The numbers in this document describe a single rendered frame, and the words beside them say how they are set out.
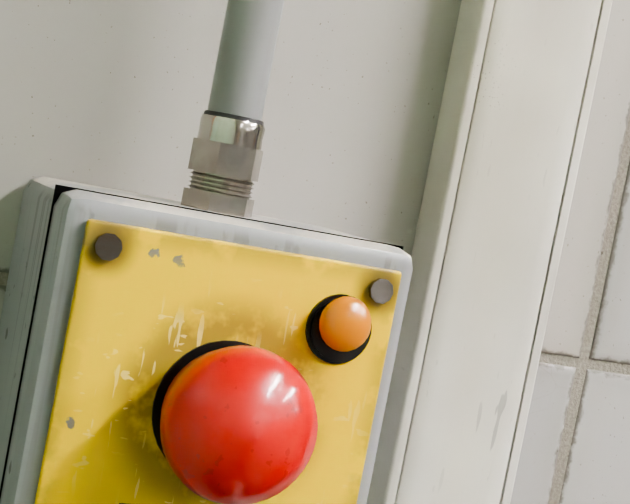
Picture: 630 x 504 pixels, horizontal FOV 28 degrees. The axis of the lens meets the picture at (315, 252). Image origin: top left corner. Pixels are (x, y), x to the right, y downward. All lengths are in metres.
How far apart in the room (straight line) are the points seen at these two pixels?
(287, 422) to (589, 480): 0.19
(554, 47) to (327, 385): 0.15
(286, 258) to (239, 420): 0.05
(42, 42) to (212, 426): 0.14
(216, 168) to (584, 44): 0.14
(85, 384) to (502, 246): 0.16
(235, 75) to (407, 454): 0.14
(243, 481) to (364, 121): 0.15
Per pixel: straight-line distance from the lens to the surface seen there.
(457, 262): 0.41
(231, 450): 0.31
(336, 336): 0.33
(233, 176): 0.35
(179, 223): 0.32
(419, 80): 0.42
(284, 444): 0.31
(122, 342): 0.32
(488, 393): 0.43
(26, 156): 0.38
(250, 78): 0.36
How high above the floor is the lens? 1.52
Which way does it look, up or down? 3 degrees down
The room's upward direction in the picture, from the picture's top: 11 degrees clockwise
